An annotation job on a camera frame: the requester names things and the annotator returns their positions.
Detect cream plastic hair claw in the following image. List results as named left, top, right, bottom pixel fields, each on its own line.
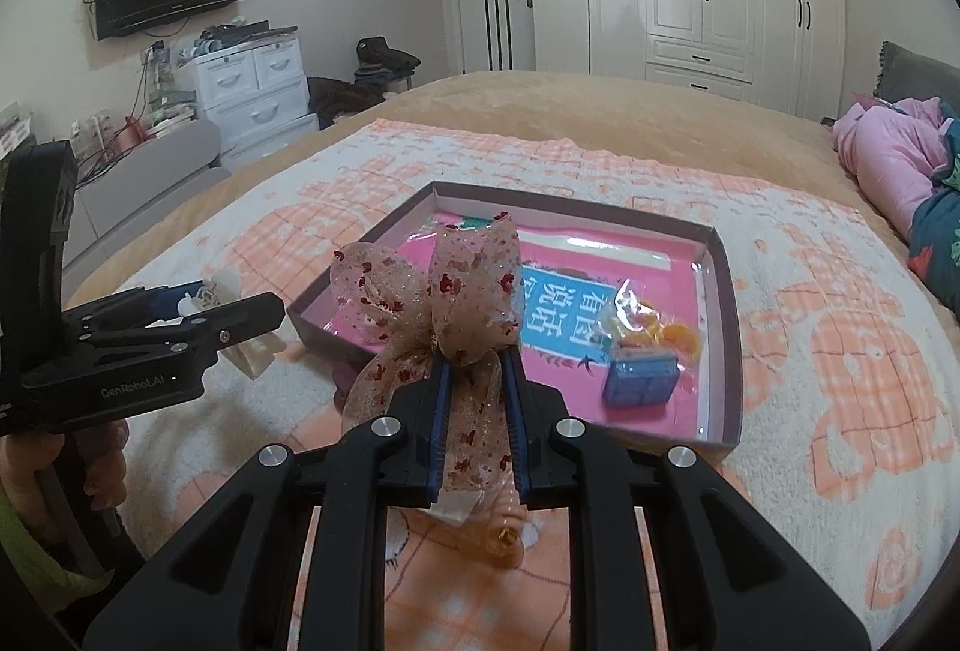
left=176, top=268, right=286, bottom=380

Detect amber spiral hair tie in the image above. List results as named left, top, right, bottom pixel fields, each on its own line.
left=472, top=491, right=534, bottom=570

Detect sheer floral ribbon bow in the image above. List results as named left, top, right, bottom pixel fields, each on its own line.
left=331, top=214, right=524, bottom=526

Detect maroon large hair clip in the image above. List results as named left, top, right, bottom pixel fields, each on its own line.
left=332, top=362, right=359, bottom=412

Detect person's left hand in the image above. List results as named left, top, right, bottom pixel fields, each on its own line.
left=2, top=420, right=130, bottom=524

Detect grey bench seat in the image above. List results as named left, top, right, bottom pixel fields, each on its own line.
left=64, top=119, right=229, bottom=269

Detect small blue box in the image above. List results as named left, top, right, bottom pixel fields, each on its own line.
left=602, top=352, right=680, bottom=407

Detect white plastic drawer cabinet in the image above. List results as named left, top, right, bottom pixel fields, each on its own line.
left=174, top=29, right=319, bottom=172

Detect orange clips in plastic bag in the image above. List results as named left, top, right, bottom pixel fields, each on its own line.
left=597, top=279, right=703, bottom=367

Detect shallow brown cardboard box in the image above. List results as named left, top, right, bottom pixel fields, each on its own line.
left=286, top=179, right=746, bottom=471

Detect dark clothes pile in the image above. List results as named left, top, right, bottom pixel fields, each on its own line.
left=308, top=37, right=421, bottom=130

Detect dark floral quilted jacket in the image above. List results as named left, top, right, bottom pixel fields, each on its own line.
left=908, top=116, right=960, bottom=314

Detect tan bedspread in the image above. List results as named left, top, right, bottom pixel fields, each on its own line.
left=67, top=67, right=960, bottom=352

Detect pink quilted jacket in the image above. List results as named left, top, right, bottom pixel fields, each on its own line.
left=832, top=95, right=949, bottom=240

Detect grey pillow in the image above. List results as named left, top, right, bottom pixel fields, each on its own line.
left=874, top=41, right=960, bottom=110

